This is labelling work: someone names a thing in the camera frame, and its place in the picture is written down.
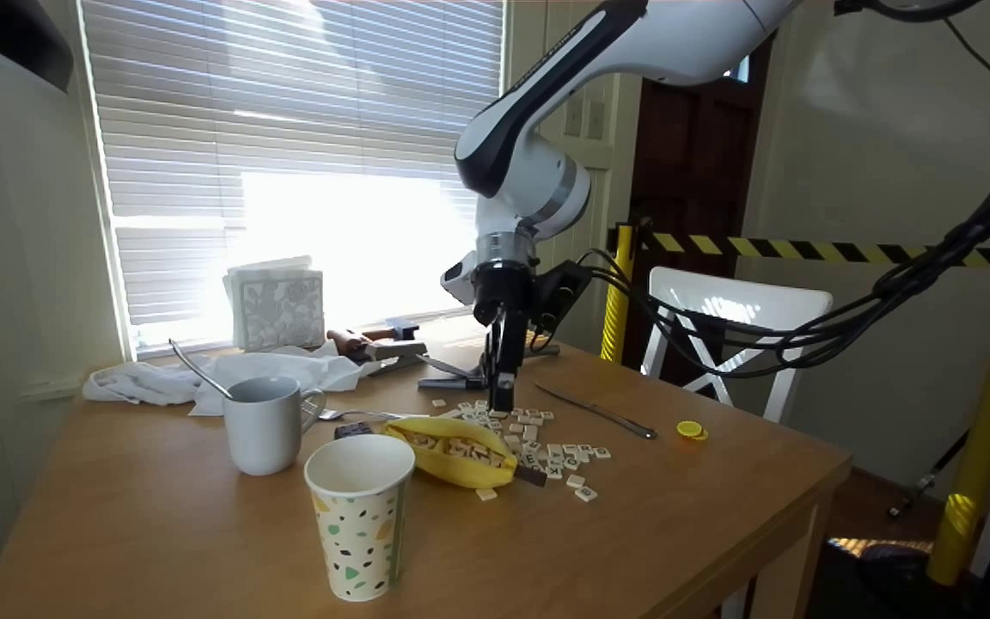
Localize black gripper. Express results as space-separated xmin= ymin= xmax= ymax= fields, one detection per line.
xmin=470 ymin=261 xmax=543 ymax=412

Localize silver butter knife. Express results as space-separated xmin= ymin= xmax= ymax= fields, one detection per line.
xmin=532 ymin=382 xmax=659 ymax=443

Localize brown wooden object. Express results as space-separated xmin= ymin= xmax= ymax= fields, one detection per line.
xmin=322 ymin=327 xmax=378 ymax=365

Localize confetti print paper cup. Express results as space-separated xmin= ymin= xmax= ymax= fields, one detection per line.
xmin=299 ymin=431 xmax=418 ymax=606

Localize white panelled shutter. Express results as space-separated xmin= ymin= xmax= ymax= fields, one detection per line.
xmin=498 ymin=0 xmax=647 ymax=355

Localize white patterned tissue box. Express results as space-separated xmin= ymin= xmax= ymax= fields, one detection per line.
xmin=220 ymin=254 xmax=325 ymax=355

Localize white wooden chair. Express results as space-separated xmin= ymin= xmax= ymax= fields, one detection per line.
xmin=635 ymin=263 xmax=834 ymax=427

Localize pale grey mug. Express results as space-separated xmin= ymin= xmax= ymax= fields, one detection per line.
xmin=220 ymin=375 xmax=325 ymax=477

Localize dark wooden door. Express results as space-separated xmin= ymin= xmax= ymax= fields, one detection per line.
xmin=627 ymin=43 xmax=779 ymax=382

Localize metal spoon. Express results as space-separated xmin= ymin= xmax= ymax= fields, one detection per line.
xmin=164 ymin=335 xmax=232 ymax=402

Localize white window blinds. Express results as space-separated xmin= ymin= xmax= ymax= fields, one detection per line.
xmin=79 ymin=0 xmax=510 ymax=347

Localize yellow black barrier tape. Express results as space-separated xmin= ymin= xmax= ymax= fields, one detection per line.
xmin=606 ymin=223 xmax=990 ymax=275

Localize white crumpled cloth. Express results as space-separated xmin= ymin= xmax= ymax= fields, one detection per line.
xmin=79 ymin=344 xmax=394 ymax=421

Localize black long-handled utensil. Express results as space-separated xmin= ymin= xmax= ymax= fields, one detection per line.
xmin=415 ymin=340 xmax=564 ymax=396

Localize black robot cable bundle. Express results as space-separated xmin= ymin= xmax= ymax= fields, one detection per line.
xmin=540 ymin=0 xmax=990 ymax=385

